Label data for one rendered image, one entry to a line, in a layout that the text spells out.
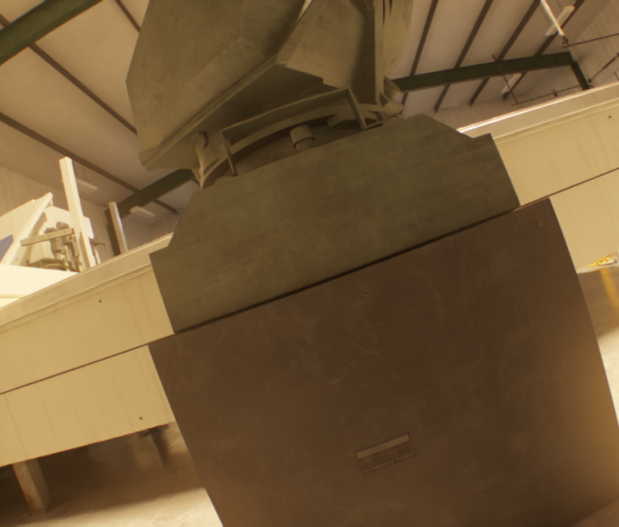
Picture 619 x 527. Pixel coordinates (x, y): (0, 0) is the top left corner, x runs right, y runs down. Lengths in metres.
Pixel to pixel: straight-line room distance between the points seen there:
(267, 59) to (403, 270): 0.38
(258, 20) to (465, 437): 0.70
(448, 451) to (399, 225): 0.33
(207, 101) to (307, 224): 0.31
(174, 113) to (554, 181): 1.28
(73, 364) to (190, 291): 1.16
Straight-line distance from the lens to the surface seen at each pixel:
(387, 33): 1.06
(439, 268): 0.65
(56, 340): 1.83
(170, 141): 0.91
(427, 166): 0.70
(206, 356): 0.65
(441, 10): 12.04
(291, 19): 0.82
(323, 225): 0.67
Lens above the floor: 0.48
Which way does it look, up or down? 6 degrees up
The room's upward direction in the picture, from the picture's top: 20 degrees counter-clockwise
